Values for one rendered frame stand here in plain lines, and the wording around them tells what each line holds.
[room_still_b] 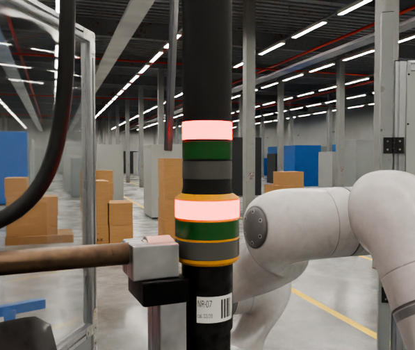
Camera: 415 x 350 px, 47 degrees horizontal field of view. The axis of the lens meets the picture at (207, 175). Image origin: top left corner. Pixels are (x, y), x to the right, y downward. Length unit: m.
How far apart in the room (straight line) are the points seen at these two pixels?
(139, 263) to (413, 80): 1.94
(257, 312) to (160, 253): 0.74
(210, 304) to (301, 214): 0.33
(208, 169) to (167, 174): 8.12
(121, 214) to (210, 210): 7.61
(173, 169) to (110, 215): 1.42
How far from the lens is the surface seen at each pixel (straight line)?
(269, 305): 1.02
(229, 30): 0.33
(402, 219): 0.52
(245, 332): 1.04
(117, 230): 7.93
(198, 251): 0.31
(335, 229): 0.65
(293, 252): 0.64
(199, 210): 0.30
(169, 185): 8.42
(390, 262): 0.52
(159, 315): 0.31
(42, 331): 0.44
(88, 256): 0.30
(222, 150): 0.31
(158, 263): 0.30
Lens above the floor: 1.60
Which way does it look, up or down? 2 degrees down
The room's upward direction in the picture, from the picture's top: straight up
